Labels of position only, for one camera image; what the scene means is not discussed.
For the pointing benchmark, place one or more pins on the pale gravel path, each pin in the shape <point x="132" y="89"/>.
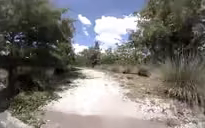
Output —
<point x="93" y="96"/>

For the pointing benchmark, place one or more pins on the small dark tree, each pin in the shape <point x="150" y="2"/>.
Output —
<point x="95" y="55"/>

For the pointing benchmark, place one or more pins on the clump of tall grass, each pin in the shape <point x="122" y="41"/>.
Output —
<point x="186" y="80"/>

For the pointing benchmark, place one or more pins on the stony grassy verge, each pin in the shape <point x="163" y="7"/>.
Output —
<point x="150" y="100"/>
<point x="30" y="103"/>

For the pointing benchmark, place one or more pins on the row of green trees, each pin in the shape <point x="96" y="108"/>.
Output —
<point x="33" y="36"/>
<point x="163" y="30"/>

